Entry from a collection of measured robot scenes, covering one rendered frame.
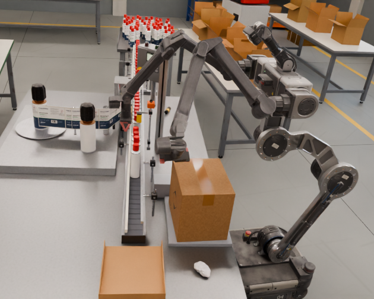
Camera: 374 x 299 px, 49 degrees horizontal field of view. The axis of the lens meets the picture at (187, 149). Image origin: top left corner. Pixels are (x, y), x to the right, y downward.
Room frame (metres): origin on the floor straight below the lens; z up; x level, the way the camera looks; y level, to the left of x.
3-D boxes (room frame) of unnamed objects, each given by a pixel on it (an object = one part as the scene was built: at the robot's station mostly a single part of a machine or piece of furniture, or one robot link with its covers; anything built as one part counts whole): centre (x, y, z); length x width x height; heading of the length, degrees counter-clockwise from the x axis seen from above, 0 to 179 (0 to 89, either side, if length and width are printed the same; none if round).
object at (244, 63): (2.24, -0.27, 1.45); 0.09 x 0.08 x 0.12; 16
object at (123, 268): (1.24, 0.17, 0.85); 0.30 x 0.26 x 0.04; 9
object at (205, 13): (5.16, -0.14, 0.97); 0.46 x 0.44 x 0.37; 21
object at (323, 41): (6.62, -1.86, 0.39); 2.20 x 0.80 x 0.78; 16
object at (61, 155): (2.28, 0.78, 0.86); 0.80 x 0.67 x 0.05; 9
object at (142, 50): (2.35, 0.26, 1.38); 0.17 x 0.10 x 0.19; 64
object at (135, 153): (1.88, 0.27, 0.98); 0.05 x 0.05 x 0.20
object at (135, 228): (2.22, 0.32, 0.86); 1.65 x 0.08 x 0.04; 9
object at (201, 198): (1.60, -0.08, 0.99); 0.30 x 0.24 x 0.27; 13
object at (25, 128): (2.31, 0.94, 0.89); 0.31 x 0.31 x 0.01
